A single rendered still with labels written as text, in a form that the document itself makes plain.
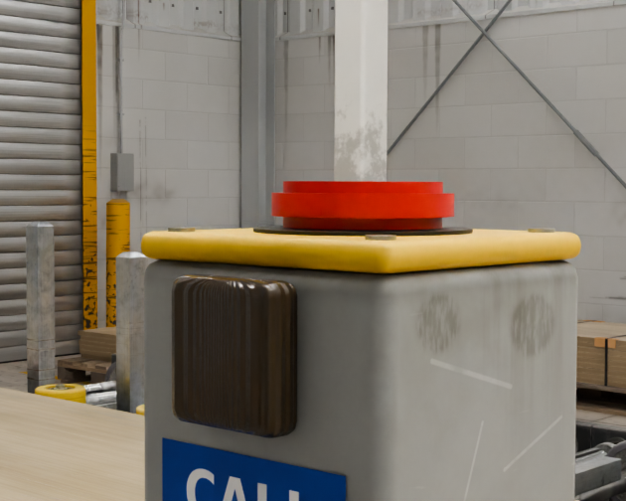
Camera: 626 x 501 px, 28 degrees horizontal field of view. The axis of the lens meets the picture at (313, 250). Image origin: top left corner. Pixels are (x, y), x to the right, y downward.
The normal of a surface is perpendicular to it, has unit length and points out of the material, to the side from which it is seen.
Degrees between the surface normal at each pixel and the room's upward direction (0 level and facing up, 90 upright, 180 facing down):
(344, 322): 90
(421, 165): 90
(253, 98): 90
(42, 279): 90
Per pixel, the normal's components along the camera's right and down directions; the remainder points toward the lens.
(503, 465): 0.74, 0.04
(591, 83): -0.67, 0.04
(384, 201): 0.18, 0.05
